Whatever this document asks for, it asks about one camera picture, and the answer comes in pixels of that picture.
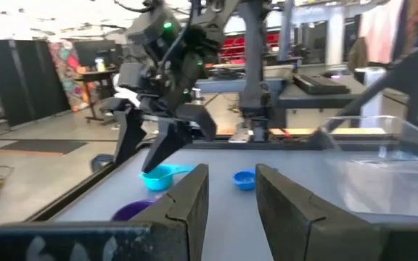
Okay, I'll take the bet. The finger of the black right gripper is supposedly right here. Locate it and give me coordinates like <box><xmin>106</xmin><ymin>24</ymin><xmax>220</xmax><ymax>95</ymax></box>
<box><xmin>142</xmin><ymin>121</ymin><xmax>192</xmax><ymax>174</ymax></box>
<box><xmin>112</xmin><ymin>107</ymin><xmax>147</xmax><ymax>166</ymax></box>

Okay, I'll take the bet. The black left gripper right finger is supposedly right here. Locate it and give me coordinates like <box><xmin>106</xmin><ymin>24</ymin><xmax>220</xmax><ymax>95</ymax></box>
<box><xmin>255</xmin><ymin>163</ymin><xmax>418</xmax><ymax>261</ymax></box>

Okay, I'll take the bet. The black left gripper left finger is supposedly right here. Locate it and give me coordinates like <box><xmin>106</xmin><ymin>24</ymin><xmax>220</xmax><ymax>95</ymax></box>
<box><xmin>0</xmin><ymin>163</ymin><xmax>210</xmax><ymax>261</ymax></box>

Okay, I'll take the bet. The purple measuring cup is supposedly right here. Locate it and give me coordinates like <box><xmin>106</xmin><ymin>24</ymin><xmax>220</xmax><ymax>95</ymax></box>
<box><xmin>111</xmin><ymin>198</ymin><xmax>157</xmax><ymax>222</ymax></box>

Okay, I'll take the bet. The teal measuring cup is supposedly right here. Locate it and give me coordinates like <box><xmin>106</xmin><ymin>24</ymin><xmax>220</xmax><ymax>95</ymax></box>
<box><xmin>139</xmin><ymin>163</ymin><xmax>195</xmax><ymax>192</ymax></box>

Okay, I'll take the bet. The blue measuring cup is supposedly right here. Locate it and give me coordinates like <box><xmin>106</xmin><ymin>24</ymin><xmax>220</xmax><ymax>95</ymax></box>
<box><xmin>232</xmin><ymin>169</ymin><xmax>257</xmax><ymax>191</ymax></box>

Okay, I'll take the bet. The clear plastic basket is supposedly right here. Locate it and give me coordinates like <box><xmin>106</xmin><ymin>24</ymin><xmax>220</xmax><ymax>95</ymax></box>
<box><xmin>321</xmin><ymin>115</ymin><xmax>418</xmax><ymax>218</ymax></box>

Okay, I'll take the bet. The dark office desk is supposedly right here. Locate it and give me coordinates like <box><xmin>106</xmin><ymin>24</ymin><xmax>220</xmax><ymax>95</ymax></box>
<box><xmin>74</xmin><ymin>68</ymin><xmax>119</xmax><ymax>124</ymax></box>

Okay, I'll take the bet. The red storage rack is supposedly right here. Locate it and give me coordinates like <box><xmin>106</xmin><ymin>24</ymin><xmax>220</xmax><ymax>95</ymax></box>
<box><xmin>219</xmin><ymin>32</ymin><xmax>281</xmax><ymax>65</ymax></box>

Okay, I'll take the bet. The colourful mural panel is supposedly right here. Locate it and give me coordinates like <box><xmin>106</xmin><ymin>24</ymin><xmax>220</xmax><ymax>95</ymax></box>
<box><xmin>47</xmin><ymin>39</ymin><xmax>97</xmax><ymax>112</ymax></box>

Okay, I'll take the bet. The black floor mat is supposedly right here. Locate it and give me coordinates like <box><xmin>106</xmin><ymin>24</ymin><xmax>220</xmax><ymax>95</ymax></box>
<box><xmin>0</xmin><ymin>139</ymin><xmax>89</xmax><ymax>157</ymax></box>

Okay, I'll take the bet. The black partition panel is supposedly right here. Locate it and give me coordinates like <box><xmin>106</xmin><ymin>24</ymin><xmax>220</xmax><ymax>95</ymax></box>
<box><xmin>0</xmin><ymin>38</ymin><xmax>72</xmax><ymax>128</ymax></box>

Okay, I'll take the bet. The black keyboard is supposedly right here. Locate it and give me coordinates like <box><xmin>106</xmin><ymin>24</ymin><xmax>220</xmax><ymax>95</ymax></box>
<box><xmin>292</xmin><ymin>74</ymin><xmax>351</xmax><ymax>95</ymax></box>

